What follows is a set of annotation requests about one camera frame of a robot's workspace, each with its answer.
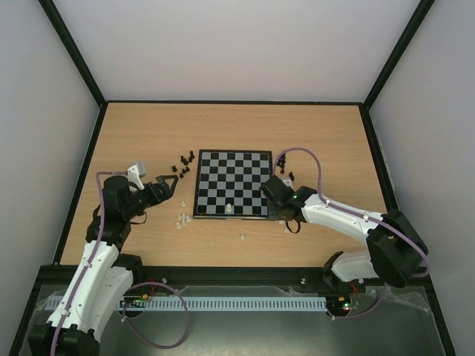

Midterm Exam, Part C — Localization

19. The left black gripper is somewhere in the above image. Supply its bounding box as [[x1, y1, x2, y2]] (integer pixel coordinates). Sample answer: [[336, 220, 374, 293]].
[[125, 175, 180, 219]]

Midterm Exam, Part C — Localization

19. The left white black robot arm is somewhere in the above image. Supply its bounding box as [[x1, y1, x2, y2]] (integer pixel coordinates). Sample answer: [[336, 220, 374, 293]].
[[28, 165, 178, 355]]

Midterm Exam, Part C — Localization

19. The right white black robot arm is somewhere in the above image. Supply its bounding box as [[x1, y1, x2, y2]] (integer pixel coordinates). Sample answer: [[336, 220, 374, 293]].
[[260, 176, 429, 291]]

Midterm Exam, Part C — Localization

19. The black white chess board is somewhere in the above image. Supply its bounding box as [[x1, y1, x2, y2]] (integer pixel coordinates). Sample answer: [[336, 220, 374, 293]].
[[193, 149, 272, 220]]

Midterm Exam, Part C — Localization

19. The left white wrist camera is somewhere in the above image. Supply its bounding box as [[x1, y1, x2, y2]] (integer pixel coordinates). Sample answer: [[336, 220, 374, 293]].
[[127, 162, 146, 190]]

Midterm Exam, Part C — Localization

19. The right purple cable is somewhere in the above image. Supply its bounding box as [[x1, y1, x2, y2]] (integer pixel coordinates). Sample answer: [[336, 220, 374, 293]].
[[276, 147, 431, 320]]

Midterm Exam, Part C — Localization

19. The black aluminium frame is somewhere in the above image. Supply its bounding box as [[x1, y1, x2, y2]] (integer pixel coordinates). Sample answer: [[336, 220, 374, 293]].
[[10, 0, 434, 355]]

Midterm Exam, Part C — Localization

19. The grey slotted cable duct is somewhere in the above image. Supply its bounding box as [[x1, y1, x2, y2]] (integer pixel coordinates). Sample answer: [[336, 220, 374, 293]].
[[43, 295, 328, 313]]

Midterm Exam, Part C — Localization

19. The purple cable loop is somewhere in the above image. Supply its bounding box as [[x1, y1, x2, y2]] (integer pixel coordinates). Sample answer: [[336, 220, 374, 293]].
[[121, 280, 191, 349]]

